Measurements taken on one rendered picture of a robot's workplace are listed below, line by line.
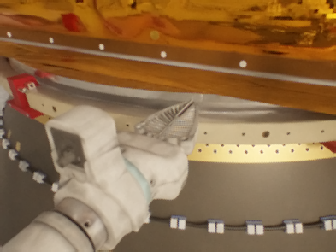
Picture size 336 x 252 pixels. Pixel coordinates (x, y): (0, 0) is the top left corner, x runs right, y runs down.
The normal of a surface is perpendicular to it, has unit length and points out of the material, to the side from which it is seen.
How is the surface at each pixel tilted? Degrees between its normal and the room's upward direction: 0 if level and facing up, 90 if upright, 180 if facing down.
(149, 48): 90
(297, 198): 62
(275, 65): 90
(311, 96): 90
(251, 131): 90
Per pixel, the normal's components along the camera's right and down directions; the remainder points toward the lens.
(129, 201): 0.75, -0.26
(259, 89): -0.46, 0.46
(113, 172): 0.85, -0.02
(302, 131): 0.08, 0.51
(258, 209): 0.00, 0.04
